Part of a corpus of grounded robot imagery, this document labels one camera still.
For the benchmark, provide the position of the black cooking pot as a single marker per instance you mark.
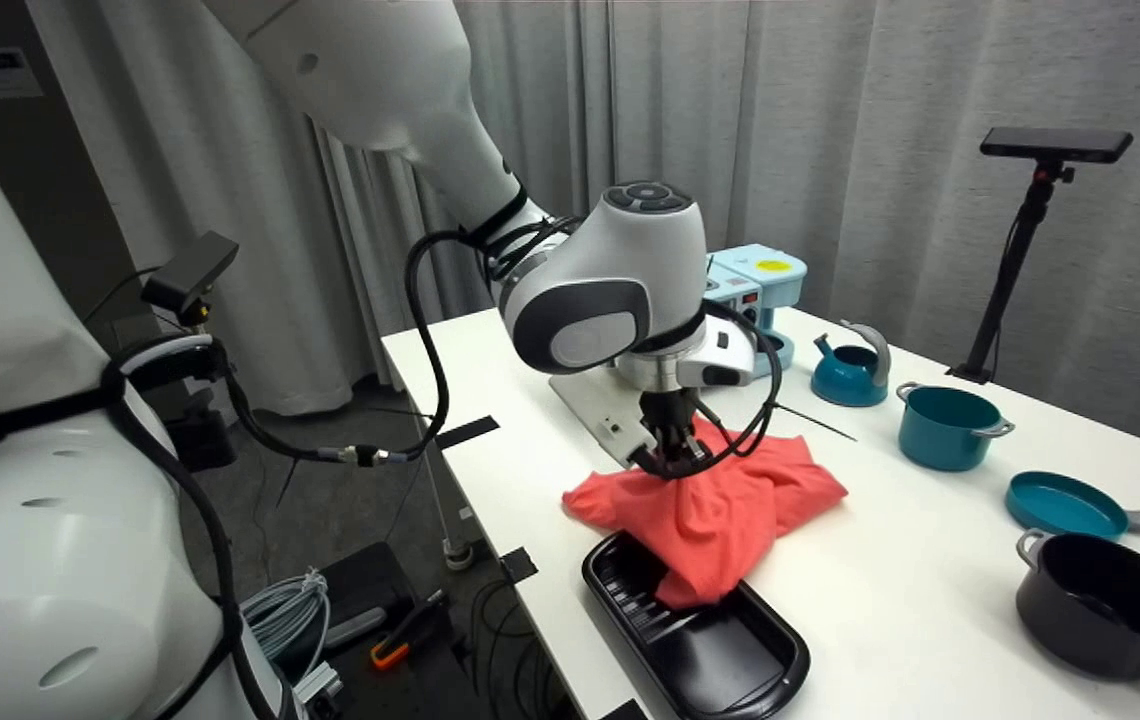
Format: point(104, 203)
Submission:
point(1082, 603)

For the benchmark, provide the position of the orange handled tool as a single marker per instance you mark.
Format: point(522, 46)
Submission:
point(419, 625)

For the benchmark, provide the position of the black tape square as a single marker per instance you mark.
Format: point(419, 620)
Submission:
point(518, 565)

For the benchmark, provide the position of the teal toy frying pan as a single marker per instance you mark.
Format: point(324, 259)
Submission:
point(1055, 501)

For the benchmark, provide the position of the black grill tray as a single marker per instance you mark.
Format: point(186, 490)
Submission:
point(717, 663)

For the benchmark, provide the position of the teal toy kettle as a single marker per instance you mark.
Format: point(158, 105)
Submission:
point(852, 373)

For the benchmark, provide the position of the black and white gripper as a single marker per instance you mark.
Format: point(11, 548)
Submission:
point(671, 393)

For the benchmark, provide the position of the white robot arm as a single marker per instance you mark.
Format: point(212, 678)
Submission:
point(575, 293)

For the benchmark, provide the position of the black camera stand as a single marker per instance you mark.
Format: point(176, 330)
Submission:
point(1055, 158)

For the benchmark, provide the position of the light blue toaster oven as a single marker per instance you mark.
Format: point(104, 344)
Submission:
point(742, 287)

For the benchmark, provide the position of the teal toy pot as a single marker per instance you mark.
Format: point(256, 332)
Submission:
point(946, 430)

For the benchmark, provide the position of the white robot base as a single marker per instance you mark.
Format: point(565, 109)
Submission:
point(103, 614)

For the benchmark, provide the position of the orange cloth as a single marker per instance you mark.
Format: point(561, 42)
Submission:
point(717, 527)

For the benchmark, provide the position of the black tape strip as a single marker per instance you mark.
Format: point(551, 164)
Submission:
point(460, 434)

